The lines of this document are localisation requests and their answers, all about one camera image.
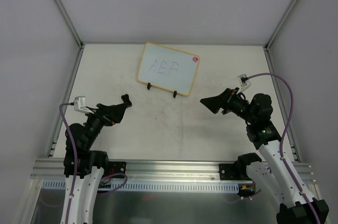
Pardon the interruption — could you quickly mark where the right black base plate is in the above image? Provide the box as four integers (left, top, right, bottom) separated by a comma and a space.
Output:
219, 163, 240, 181

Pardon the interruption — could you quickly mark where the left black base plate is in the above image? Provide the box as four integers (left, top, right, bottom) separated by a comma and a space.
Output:
103, 161, 127, 179

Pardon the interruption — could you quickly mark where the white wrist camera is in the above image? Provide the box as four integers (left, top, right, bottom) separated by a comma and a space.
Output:
237, 74, 251, 94
73, 96, 93, 114

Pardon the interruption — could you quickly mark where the white slotted cable duct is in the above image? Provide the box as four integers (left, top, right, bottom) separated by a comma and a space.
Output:
42, 180, 239, 194

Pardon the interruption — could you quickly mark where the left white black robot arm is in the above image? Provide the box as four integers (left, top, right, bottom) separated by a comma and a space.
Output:
60, 94, 132, 223

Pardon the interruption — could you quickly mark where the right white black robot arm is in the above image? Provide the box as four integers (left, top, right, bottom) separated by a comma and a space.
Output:
200, 88, 329, 223

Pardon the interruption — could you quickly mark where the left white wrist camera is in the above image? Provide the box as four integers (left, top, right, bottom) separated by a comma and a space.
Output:
73, 96, 93, 114

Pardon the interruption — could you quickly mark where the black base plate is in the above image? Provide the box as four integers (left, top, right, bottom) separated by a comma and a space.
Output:
219, 163, 240, 181
103, 161, 127, 179

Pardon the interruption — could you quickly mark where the aluminium mounting rail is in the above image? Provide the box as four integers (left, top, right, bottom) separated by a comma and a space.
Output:
30, 157, 317, 184

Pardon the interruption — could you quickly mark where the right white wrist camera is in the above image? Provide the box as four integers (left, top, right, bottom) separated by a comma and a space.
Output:
237, 74, 251, 94

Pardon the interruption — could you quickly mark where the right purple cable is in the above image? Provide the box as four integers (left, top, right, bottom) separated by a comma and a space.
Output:
247, 72, 322, 224

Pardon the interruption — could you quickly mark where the yellow framed small whiteboard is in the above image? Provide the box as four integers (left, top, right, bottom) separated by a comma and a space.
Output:
137, 42, 201, 96

